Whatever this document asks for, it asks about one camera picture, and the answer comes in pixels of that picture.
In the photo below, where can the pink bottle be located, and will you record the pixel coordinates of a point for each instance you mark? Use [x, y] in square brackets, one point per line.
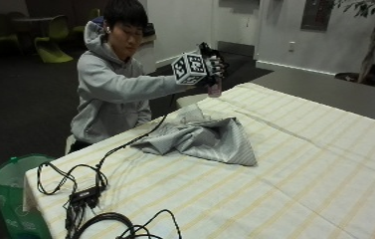
[215, 90]

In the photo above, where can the white cube with black markers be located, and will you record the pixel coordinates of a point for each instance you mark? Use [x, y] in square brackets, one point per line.
[190, 69]

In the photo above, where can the grey striped cloth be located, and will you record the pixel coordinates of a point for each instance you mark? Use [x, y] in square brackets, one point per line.
[204, 139]

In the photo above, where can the the person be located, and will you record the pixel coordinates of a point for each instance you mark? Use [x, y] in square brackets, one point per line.
[107, 93]

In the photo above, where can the white earbud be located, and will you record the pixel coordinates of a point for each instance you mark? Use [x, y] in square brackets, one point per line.
[107, 29]

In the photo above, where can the green chair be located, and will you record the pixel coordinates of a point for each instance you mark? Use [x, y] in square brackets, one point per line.
[86, 23]
[2, 33]
[56, 43]

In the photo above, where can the cream striped tablecloth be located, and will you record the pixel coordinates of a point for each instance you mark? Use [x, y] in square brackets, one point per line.
[284, 172]

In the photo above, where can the potted tree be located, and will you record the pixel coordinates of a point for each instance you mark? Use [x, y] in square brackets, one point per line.
[373, 43]

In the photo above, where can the dark round table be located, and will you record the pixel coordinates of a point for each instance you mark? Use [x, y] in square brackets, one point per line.
[30, 25]

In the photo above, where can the green bag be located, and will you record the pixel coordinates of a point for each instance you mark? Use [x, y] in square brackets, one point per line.
[13, 199]

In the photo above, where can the white wall outlet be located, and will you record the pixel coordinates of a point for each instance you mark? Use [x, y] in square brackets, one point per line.
[292, 46]

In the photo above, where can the dark wall frame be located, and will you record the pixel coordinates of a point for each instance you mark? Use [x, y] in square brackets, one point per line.
[319, 15]

